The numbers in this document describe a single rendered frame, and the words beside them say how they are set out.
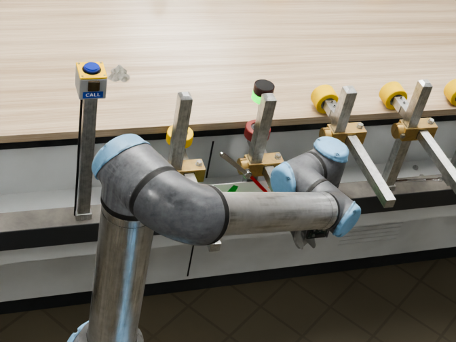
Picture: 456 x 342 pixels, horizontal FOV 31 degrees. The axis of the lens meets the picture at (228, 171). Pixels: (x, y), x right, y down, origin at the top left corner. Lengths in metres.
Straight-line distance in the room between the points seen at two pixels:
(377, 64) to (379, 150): 0.31
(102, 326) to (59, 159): 0.86
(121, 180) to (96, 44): 1.34
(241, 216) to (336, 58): 1.48
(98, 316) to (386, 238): 1.77
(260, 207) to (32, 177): 1.13
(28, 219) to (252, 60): 0.96
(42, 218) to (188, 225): 1.03
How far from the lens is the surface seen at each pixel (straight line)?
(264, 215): 1.64
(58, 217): 2.45
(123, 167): 1.51
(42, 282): 2.97
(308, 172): 1.98
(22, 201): 2.61
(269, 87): 2.36
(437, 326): 3.41
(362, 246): 3.33
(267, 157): 2.49
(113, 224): 1.60
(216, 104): 2.61
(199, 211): 1.47
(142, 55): 2.78
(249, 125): 2.54
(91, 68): 2.11
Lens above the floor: 2.43
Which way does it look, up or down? 40 degrees down
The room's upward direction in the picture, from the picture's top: 12 degrees clockwise
